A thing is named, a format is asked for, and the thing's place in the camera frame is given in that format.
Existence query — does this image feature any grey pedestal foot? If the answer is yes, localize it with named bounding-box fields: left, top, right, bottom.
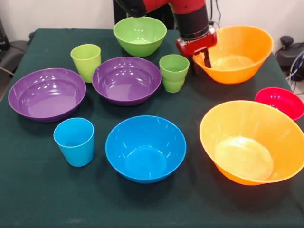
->
left=275, top=35, right=304, bottom=69
left=0, top=32, right=35, bottom=72

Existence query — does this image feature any dark green table cloth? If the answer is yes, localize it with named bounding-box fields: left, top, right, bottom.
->
left=0, top=28, right=304, bottom=228

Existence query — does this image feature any tangle of cables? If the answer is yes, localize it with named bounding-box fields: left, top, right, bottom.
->
left=286, top=52, right=304, bottom=95

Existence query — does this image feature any yellow-green cup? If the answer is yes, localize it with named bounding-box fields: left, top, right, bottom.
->
left=70, top=44, right=102, bottom=84

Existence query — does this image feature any blue cup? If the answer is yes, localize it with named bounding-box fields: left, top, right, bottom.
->
left=53, top=117, right=95, bottom=168

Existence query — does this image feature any red bowl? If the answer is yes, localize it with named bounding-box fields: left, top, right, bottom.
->
left=255, top=87, right=304, bottom=121

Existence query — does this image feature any green cup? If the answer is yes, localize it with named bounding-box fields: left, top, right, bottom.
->
left=159, top=54, right=190, bottom=83
left=161, top=76, right=186, bottom=93

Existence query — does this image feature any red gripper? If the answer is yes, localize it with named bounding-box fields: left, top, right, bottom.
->
left=175, top=27, right=218, bottom=76

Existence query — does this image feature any orange bowl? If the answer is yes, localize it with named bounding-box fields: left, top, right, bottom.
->
left=199, top=100, right=304, bottom=186
left=192, top=25, right=274, bottom=85

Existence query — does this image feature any black hanging cable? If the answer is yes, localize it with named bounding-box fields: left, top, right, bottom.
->
left=209, top=0, right=223, bottom=28

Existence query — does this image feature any black equipment box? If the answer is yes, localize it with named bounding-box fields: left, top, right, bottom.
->
left=0, top=18, right=10, bottom=51

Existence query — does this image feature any green bowl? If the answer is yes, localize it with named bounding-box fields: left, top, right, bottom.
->
left=113, top=16, right=168, bottom=57

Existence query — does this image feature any purple bowl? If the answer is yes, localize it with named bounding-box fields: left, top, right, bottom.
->
left=8, top=67, right=87, bottom=123
left=92, top=56, right=162, bottom=106

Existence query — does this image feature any blue bowl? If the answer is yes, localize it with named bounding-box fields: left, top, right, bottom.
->
left=105, top=115, right=187, bottom=184

